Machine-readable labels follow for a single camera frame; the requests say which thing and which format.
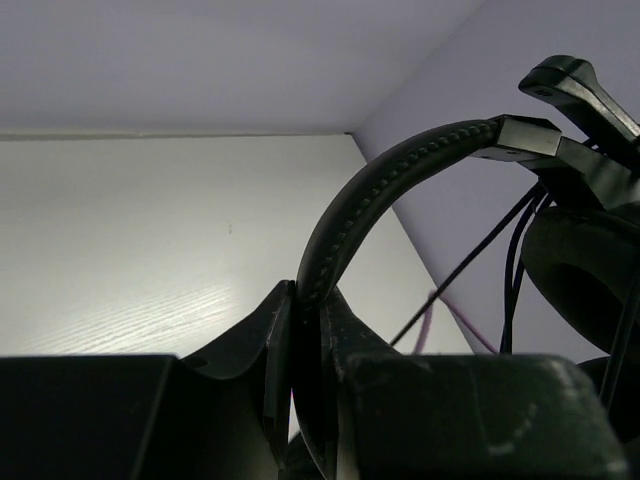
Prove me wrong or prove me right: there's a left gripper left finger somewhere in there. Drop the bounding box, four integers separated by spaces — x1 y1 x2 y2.
1 281 294 479

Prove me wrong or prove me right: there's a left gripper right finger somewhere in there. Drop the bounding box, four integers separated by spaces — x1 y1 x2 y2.
320 292 630 479

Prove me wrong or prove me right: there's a thin black headset cable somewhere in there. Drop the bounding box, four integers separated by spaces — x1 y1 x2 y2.
389 179 640 401

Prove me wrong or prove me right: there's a black headset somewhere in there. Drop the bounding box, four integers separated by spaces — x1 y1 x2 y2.
294 55 639 479

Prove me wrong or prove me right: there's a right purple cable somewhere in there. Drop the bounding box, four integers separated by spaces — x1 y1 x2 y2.
412 289 501 356

